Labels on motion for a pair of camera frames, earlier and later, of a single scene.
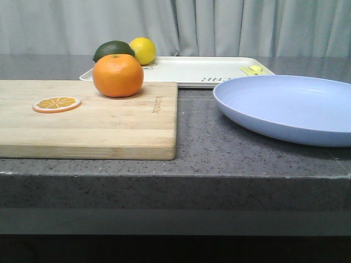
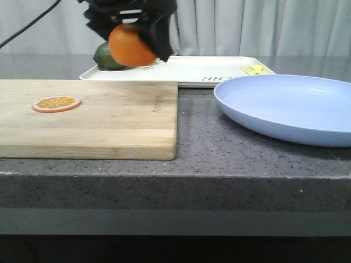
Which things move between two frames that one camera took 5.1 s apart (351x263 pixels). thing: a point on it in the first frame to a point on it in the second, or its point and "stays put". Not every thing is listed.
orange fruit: x=117 y=75 to x=126 y=48
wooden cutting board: x=143 y=126 stays put
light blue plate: x=310 y=109 stays put
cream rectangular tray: x=192 y=71 stays put
